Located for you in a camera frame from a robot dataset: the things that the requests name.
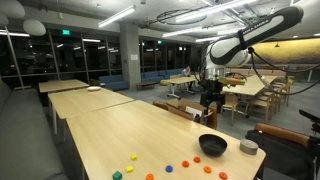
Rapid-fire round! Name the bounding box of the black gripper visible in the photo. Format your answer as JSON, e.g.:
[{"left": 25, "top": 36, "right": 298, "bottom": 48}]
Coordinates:
[{"left": 200, "top": 79, "right": 225, "bottom": 113}]

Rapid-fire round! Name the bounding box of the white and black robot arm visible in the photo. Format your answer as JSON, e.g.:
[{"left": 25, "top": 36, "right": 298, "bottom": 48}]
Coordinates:
[{"left": 200, "top": 6, "right": 304, "bottom": 110}]

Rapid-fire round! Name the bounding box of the black bowl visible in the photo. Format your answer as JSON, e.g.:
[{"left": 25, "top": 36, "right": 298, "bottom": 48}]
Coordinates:
[{"left": 198, "top": 134, "right": 228, "bottom": 157}]

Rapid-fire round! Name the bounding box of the seated person in white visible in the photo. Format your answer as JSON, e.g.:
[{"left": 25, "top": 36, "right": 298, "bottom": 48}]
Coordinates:
[{"left": 181, "top": 66, "right": 191, "bottom": 77}]

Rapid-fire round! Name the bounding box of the grey cylinder container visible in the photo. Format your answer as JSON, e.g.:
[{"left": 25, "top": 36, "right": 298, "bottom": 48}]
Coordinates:
[{"left": 240, "top": 139, "right": 259, "bottom": 155}]

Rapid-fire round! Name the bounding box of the brown leather chair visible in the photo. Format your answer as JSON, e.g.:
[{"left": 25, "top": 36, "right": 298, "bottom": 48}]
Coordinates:
[{"left": 255, "top": 123, "right": 309, "bottom": 147}]

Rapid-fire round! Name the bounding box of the yellow cube far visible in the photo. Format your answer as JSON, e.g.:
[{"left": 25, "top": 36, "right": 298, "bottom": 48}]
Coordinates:
[{"left": 131, "top": 154, "right": 137, "bottom": 161}]

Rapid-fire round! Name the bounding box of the yellow cube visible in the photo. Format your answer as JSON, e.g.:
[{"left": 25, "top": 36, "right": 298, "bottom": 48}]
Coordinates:
[
  {"left": 131, "top": 154, "right": 137, "bottom": 161},
  {"left": 126, "top": 166, "right": 134, "bottom": 172}
]

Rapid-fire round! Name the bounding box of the yellow cube near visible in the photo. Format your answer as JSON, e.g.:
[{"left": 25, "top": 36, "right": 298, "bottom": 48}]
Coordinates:
[{"left": 126, "top": 166, "right": 134, "bottom": 172}]

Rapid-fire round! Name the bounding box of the white plate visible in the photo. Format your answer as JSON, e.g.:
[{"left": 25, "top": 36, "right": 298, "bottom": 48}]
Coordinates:
[{"left": 87, "top": 86, "right": 101, "bottom": 91}]

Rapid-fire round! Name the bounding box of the green cube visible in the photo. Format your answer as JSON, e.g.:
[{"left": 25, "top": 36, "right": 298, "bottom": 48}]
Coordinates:
[{"left": 112, "top": 171, "right": 122, "bottom": 180}]

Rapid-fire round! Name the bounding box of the middle wooden table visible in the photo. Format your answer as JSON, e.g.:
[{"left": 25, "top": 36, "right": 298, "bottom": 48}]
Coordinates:
[{"left": 48, "top": 88, "right": 132, "bottom": 123}]

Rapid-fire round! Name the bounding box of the wooden table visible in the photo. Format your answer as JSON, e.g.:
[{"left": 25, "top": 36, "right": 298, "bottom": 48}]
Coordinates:
[
  {"left": 48, "top": 88, "right": 132, "bottom": 123},
  {"left": 39, "top": 79, "right": 88, "bottom": 93}
]

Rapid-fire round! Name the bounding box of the far wooden table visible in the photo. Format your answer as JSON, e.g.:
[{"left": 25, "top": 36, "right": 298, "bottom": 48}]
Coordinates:
[{"left": 39, "top": 79, "right": 88, "bottom": 93}]

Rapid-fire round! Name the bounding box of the grey sofa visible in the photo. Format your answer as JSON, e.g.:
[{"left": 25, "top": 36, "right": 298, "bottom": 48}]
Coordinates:
[{"left": 0, "top": 82, "right": 68, "bottom": 180}]

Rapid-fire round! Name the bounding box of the orange ring table corner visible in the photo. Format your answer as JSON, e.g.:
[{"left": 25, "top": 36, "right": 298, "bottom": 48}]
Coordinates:
[{"left": 219, "top": 172, "right": 228, "bottom": 180}]

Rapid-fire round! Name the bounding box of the black camera tripod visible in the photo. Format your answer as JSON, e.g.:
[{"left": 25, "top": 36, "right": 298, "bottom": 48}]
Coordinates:
[{"left": 299, "top": 109, "right": 320, "bottom": 180}]

